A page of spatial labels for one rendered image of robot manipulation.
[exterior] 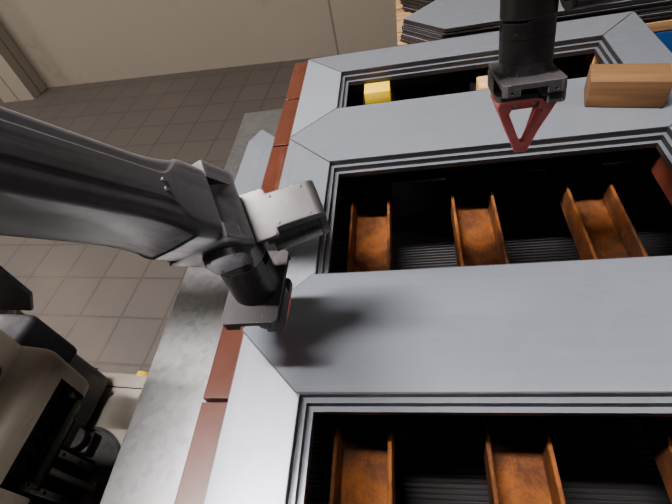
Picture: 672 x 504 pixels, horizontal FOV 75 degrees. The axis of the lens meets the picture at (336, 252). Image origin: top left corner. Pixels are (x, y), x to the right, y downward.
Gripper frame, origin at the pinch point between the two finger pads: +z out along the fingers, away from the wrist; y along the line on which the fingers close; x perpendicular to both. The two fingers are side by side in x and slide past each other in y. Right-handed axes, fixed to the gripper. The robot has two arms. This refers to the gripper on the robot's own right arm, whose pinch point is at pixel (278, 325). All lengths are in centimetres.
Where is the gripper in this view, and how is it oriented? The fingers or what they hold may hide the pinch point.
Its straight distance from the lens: 59.2
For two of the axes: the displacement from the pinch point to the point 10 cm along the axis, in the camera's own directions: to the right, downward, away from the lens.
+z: 1.8, 6.4, 7.5
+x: -9.8, 0.7, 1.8
